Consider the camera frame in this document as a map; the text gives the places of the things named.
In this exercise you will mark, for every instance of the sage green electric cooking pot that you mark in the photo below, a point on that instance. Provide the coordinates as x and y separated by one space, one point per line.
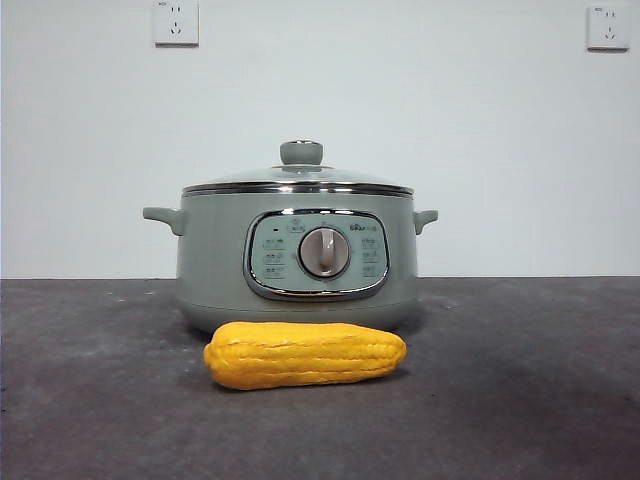
215 260

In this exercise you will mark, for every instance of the yellow corn cob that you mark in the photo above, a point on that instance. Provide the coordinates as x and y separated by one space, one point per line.
305 357

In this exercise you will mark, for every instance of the white wall socket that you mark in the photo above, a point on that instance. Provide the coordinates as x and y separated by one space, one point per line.
607 29
176 25

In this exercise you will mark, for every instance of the glass lid with green knob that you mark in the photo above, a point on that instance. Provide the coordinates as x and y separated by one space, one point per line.
301 152

